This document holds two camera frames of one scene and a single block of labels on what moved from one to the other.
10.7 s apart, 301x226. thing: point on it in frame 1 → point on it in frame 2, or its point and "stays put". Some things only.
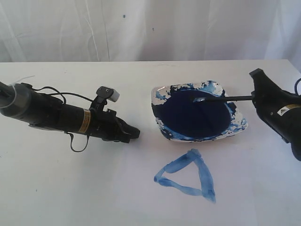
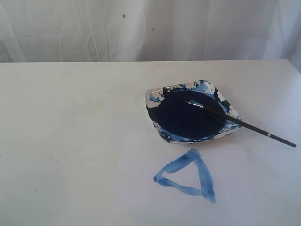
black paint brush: (208, 99) → (277, 138)
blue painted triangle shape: (207, 181) stays put
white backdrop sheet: (143, 30) stays put
